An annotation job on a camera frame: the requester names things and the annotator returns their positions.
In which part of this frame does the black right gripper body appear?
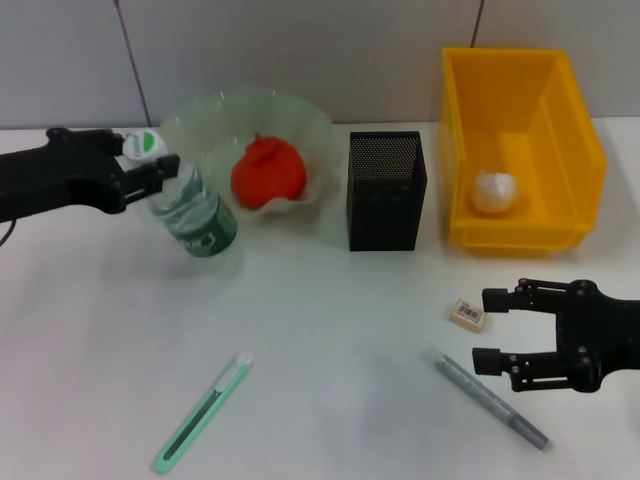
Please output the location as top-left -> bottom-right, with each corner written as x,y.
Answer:
555,279 -> 640,394

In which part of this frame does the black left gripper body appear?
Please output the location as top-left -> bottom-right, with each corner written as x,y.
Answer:
0,127 -> 125,224

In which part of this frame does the clear water bottle green label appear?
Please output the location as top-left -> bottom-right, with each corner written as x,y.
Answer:
122,128 -> 239,259

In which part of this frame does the beige eraser with barcode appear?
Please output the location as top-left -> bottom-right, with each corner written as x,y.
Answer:
444,298 -> 489,331

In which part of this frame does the white paper ball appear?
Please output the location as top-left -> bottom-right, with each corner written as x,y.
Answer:
468,169 -> 521,215

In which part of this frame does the red-orange toy orange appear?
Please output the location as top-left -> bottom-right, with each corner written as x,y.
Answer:
229,132 -> 307,212

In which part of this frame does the mint green utility knife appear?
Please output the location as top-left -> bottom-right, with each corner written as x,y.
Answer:
152,352 -> 256,475

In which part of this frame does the grey marker pen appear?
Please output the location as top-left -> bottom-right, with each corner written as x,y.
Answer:
422,349 -> 551,451

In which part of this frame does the translucent green fruit bowl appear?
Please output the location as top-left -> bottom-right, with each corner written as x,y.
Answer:
158,87 -> 344,220

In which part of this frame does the black mesh pen holder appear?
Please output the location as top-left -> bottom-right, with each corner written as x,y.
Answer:
345,130 -> 430,253

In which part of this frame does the yellow plastic bin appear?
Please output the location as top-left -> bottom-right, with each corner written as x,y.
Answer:
439,47 -> 609,257

